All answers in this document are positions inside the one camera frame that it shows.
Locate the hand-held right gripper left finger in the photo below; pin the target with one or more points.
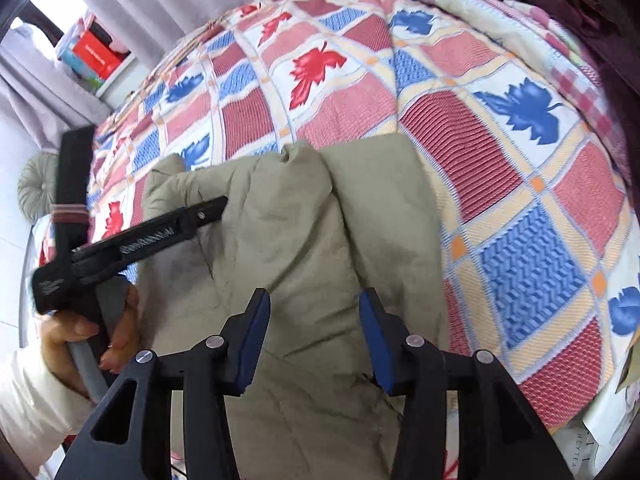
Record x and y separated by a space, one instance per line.
252 345

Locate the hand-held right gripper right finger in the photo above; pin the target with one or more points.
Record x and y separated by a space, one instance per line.
375 345

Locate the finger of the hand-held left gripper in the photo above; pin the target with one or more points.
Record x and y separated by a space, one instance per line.
190 220

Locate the beige puffer jacket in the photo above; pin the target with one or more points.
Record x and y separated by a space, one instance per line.
300 240

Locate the person's left forearm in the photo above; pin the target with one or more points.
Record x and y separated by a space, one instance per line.
30 400

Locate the person's left hand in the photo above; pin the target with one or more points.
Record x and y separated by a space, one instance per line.
65 340

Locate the round pleated cushion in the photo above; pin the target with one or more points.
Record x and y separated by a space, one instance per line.
37 185

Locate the white shelf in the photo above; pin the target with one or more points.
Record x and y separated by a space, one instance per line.
117 77

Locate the teal box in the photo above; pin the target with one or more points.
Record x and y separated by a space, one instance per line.
75 65

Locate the red box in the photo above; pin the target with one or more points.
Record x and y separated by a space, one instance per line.
97 55

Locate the white paper bag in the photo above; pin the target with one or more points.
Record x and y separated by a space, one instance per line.
585 450

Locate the leaf print patchwork quilt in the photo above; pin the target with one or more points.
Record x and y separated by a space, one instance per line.
500 135

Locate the dark maroon cloth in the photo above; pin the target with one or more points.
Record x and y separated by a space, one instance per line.
590 20

